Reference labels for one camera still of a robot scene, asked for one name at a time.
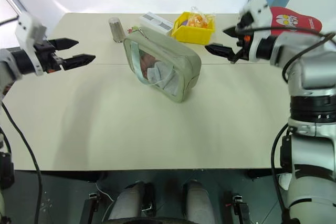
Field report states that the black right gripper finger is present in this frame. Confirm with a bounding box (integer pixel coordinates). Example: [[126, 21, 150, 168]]
[[223, 25, 245, 39], [204, 43, 235, 61]]

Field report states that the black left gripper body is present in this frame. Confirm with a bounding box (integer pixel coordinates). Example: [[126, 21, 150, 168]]
[[33, 40, 67, 74]]

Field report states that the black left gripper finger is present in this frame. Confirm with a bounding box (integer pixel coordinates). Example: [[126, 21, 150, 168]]
[[62, 54, 97, 71], [49, 37, 80, 51]]

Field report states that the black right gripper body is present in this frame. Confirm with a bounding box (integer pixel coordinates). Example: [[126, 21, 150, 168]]
[[232, 13, 255, 64]]

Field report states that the pale green transparent pouch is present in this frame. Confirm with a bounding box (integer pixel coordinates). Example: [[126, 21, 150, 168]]
[[123, 26, 203, 104]]

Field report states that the white gauze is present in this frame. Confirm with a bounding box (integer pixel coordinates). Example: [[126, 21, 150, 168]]
[[145, 60, 180, 97]]

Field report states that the yellow plastic parts bin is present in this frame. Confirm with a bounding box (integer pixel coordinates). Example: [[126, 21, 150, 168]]
[[171, 11, 217, 45]]

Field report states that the clear bag of orange candies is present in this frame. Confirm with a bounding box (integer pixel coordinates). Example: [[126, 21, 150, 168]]
[[183, 6, 216, 29]]

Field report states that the clear plastic cup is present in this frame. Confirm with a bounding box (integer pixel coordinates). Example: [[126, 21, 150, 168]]
[[108, 16, 126, 44]]

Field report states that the red cartoon snack bag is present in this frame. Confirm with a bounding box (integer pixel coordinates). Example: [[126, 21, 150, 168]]
[[269, 6, 323, 38]]

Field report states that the white rectangular box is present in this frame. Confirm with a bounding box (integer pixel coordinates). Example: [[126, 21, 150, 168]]
[[139, 11, 174, 36]]

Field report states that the grey left robot leg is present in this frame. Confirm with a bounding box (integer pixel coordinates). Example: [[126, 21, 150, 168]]
[[108, 180, 148, 221]]

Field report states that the grey robot leg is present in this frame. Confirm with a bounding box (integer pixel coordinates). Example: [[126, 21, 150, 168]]
[[183, 179, 216, 224], [108, 180, 148, 221]]

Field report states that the grey right robot leg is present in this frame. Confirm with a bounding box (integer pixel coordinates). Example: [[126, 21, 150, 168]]
[[183, 179, 216, 224]]

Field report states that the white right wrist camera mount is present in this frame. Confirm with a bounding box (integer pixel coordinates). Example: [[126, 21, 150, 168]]
[[239, 0, 273, 62]]

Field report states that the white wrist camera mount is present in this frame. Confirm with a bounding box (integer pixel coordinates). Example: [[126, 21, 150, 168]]
[[15, 13, 48, 77], [239, 0, 273, 62]]

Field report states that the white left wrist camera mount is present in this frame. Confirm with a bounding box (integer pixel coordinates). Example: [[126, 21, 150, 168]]
[[15, 13, 48, 77]]

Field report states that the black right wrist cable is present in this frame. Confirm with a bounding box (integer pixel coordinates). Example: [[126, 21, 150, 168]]
[[235, 26, 336, 84]]

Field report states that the black right arm lower cable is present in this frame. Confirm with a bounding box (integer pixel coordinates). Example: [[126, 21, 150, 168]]
[[270, 123, 292, 224]]

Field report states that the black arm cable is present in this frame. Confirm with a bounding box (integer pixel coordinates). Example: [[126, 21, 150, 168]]
[[0, 102, 43, 224], [270, 123, 292, 224]]

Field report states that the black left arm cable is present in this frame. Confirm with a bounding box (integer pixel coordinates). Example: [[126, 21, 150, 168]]
[[0, 102, 43, 224]]

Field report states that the thin white wire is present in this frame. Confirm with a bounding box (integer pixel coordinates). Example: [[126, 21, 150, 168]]
[[96, 181, 115, 221]]

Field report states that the black floor stand bracket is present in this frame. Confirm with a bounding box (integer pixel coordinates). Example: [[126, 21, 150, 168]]
[[78, 191, 100, 224], [223, 194, 250, 224]]

